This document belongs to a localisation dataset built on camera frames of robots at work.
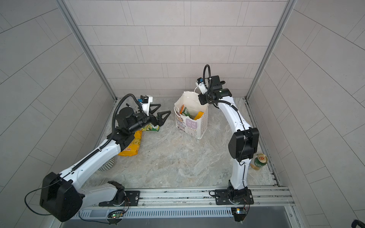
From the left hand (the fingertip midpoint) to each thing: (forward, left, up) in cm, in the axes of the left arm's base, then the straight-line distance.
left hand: (168, 108), depth 69 cm
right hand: (+18, -17, -9) cm, 27 cm away
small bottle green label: (-18, -48, -21) cm, 56 cm away
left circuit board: (-42, +22, -27) cm, 54 cm away
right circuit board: (-40, -35, -32) cm, 63 cm away
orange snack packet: (+10, -17, -20) cm, 28 cm away
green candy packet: (+13, -8, -21) cm, 26 cm away
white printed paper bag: (-1, -15, -17) cm, 23 cm away
